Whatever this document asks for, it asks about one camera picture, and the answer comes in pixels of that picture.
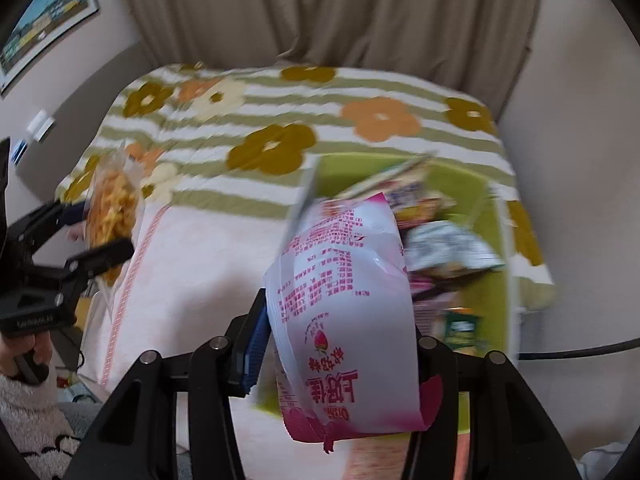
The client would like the green snack packet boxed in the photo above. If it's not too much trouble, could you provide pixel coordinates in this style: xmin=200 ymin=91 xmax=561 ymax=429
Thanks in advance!
xmin=442 ymin=307 xmax=483 ymax=353

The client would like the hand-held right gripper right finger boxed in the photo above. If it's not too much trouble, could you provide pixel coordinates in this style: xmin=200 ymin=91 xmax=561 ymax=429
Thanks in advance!
xmin=402 ymin=322 xmax=581 ymax=480

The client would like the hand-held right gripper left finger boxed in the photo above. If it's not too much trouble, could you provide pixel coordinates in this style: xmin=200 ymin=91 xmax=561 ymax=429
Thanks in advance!
xmin=65 ymin=287 xmax=273 ymax=480

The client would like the dark red snack packet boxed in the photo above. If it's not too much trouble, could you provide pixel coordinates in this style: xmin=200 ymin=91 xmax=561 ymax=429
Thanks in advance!
xmin=410 ymin=275 xmax=453 ymax=333

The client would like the green storage bin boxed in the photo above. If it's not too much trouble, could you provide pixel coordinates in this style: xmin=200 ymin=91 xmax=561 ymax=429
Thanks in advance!
xmin=252 ymin=152 xmax=518 ymax=436

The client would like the framed building picture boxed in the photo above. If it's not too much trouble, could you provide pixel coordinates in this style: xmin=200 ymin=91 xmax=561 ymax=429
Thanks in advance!
xmin=0 ymin=0 xmax=101 ymax=96

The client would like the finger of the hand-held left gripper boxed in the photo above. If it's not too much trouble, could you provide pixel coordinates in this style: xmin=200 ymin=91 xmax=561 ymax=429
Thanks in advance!
xmin=56 ymin=237 xmax=136 ymax=307
xmin=10 ymin=200 xmax=90 ymax=261

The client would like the multicoloured snack packet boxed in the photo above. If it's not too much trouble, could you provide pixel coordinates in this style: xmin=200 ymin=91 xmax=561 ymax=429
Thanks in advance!
xmin=387 ymin=180 xmax=458 ymax=223

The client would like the white wall switch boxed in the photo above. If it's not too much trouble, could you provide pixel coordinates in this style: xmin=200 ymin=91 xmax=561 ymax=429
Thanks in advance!
xmin=27 ymin=109 xmax=55 ymax=142

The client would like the person's left forearm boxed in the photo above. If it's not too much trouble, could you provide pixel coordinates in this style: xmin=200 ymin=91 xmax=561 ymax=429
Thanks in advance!
xmin=0 ymin=372 xmax=83 ymax=480

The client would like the pale grey speckled snack packet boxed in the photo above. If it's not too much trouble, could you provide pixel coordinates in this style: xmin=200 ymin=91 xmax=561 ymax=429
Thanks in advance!
xmin=405 ymin=220 xmax=506 ymax=276

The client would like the beige curtain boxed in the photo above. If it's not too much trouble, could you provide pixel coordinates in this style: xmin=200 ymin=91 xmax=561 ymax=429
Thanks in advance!
xmin=107 ymin=0 xmax=546 ymax=106

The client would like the floral striped blanket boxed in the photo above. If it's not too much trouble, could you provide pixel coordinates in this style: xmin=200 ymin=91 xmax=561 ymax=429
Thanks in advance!
xmin=55 ymin=62 xmax=558 ymax=311

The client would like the black cable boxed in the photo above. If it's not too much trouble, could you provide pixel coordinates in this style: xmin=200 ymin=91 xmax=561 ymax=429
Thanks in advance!
xmin=517 ymin=337 xmax=640 ymax=361

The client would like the white cloth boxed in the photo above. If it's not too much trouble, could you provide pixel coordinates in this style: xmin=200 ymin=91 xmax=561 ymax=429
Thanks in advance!
xmin=580 ymin=442 xmax=636 ymax=480

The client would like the person's left hand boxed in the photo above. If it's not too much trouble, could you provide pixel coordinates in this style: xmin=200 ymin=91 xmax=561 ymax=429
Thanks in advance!
xmin=0 ymin=332 xmax=54 ymax=381

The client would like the pink white snack packet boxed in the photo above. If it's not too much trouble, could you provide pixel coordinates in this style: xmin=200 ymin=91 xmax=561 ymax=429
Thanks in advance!
xmin=264 ymin=156 xmax=445 ymax=453

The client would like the clear bag of orange snacks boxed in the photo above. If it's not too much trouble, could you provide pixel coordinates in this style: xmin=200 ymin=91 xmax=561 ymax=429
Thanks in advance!
xmin=85 ymin=142 xmax=146 ymax=283

